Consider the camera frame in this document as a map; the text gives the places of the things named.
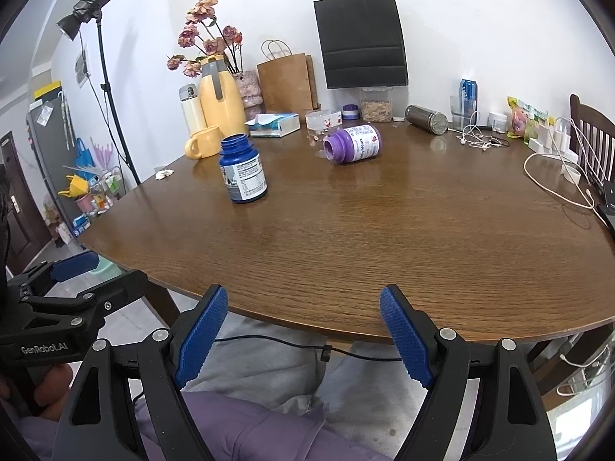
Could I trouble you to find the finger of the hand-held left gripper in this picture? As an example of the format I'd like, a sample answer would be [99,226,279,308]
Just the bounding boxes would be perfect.
[7,250,100,299]
[19,269,150,330]

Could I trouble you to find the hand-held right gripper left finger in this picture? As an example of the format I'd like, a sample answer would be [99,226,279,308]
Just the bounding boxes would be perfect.
[50,284,229,461]

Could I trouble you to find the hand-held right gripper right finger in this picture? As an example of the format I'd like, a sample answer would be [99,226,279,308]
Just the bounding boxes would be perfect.
[379,284,558,461]

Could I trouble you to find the clear printed plastic cup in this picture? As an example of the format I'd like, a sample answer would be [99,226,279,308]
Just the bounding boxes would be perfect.
[306,109,343,159]

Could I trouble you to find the person's left hand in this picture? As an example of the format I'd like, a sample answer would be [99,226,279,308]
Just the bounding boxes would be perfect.
[35,363,74,420]

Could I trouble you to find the grey trousers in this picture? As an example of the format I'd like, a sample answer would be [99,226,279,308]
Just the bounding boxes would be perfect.
[183,312,443,433]

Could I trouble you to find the purple padded jacket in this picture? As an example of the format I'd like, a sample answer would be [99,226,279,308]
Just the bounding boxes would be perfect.
[19,391,399,461]

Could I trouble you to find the blue bag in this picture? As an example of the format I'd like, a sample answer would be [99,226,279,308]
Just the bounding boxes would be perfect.
[76,138,97,169]

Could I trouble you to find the grey refrigerator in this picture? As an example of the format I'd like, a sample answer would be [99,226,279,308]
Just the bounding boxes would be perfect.
[26,89,80,236]

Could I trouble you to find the blue plastic bottle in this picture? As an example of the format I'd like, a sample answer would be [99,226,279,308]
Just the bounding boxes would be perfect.
[219,134,269,204]

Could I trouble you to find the yellow mug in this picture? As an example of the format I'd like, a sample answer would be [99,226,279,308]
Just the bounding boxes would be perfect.
[185,125,223,160]

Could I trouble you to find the yellow box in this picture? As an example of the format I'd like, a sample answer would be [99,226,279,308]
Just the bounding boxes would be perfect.
[31,79,63,101]

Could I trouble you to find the white thermos bottle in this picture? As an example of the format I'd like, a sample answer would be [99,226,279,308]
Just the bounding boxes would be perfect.
[179,84,207,134]

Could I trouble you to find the purple plastic bottle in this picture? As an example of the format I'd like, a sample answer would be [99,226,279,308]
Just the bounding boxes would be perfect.
[323,124,383,166]

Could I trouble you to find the white earphones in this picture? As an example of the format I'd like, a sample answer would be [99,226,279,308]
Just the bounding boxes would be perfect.
[455,110,510,151]

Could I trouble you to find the yellow thermos jug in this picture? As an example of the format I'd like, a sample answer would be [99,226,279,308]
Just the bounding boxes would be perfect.
[198,55,247,138]

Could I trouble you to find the steel tumbler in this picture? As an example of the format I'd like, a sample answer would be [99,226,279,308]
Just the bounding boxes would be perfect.
[405,104,449,136]

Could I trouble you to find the clear glass container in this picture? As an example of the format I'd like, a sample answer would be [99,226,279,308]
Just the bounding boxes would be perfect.
[449,95,479,130]

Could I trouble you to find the blue tissue box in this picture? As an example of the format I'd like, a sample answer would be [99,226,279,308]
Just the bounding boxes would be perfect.
[245,112,301,138]

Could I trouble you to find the clear cereal container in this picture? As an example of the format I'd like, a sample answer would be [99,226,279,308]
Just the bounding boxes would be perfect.
[359,85,394,123]

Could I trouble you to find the black flat device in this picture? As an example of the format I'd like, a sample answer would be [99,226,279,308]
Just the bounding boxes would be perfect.
[596,187,615,238]

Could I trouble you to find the colourful snack packet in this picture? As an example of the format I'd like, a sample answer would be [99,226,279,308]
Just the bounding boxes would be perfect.
[507,96,549,140]

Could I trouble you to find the pink vase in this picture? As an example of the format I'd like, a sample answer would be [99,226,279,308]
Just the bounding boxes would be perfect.
[234,70,264,109]

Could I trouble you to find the white power adapter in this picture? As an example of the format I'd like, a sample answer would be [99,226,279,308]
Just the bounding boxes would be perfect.
[529,118,577,159]

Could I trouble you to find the blue drink can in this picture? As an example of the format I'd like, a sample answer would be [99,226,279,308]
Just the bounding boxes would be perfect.
[460,78,478,116]

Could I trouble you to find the studio light on stand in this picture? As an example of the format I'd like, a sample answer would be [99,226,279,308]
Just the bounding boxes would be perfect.
[57,0,142,187]

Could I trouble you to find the brown paper bag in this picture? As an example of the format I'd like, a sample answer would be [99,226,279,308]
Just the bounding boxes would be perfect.
[256,40,320,116]

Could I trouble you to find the dark wooden chair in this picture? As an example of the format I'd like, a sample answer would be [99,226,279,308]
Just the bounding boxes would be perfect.
[569,93,615,202]

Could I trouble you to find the pink artificial flowers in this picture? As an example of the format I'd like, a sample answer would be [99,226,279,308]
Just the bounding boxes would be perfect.
[166,0,243,78]

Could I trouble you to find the black paper bag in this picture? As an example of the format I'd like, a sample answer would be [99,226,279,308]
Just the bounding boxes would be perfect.
[313,0,409,90]

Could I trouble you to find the thin black cable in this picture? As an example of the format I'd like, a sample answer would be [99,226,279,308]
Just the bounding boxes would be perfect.
[214,336,402,363]

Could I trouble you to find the white wall box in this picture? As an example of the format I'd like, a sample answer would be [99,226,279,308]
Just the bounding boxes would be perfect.
[74,48,92,88]

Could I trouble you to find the white charging cable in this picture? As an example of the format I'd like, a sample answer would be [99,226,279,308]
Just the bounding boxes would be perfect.
[524,118,601,209]

